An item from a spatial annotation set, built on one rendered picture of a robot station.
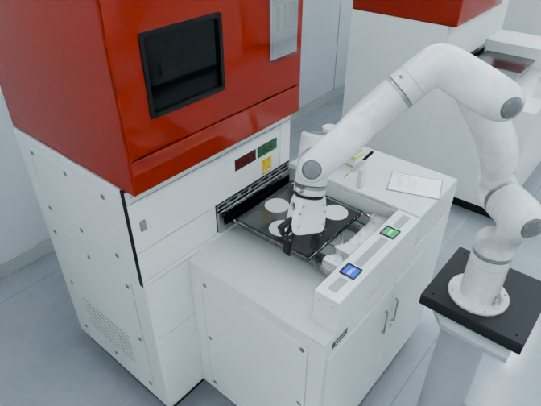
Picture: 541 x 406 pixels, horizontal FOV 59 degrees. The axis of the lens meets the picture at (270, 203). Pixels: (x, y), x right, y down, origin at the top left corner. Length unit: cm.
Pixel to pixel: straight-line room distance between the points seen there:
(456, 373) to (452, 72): 113
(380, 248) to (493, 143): 55
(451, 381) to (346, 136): 114
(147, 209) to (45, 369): 134
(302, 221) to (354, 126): 28
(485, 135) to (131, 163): 96
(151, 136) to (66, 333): 164
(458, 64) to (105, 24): 83
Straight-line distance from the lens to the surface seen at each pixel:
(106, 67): 131
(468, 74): 121
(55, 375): 269
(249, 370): 199
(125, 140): 138
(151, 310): 184
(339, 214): 191
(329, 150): 111
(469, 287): 168
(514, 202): 147
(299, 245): 175
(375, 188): 197
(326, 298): 149
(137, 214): 157
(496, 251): 157
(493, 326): 167
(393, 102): 117
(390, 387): 250
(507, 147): 136
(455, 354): 186
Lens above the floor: 203
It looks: 35 degrees down
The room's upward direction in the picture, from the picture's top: straight up
